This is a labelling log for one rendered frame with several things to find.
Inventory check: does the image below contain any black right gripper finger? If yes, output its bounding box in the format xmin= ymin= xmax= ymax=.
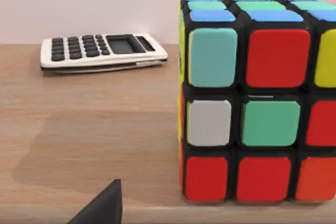
xmin=67 ymin=178 xmax=123 ymax=224

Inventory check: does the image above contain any white calculator with black keys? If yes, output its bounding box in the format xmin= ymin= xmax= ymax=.
xmin=40 ymin=33 xmax=169 ymax=75

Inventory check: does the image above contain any multicoloured puzzle cube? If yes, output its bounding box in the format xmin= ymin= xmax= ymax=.
xmin=177 ymin=0 xmax=336 ymax=205

